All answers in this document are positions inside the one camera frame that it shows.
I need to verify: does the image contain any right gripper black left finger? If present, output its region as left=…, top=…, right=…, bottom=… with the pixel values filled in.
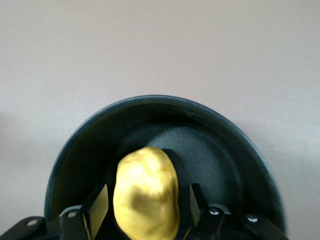
left=59, top=183, right=109, bottom=240

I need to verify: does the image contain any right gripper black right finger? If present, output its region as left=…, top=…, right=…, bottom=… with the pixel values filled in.
left=184, top=182, right=226, bottom=240

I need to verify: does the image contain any yellow potato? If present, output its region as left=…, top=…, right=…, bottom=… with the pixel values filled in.
left=112, top=146, right=180, bottom=240

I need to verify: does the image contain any brown table cloth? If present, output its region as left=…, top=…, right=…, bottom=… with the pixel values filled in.
left=0, top=0, right=320, bottom=240

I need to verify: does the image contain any blue-handled steel saucepan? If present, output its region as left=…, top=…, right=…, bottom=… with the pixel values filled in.
left=43, top=94, right=285, bottom=240

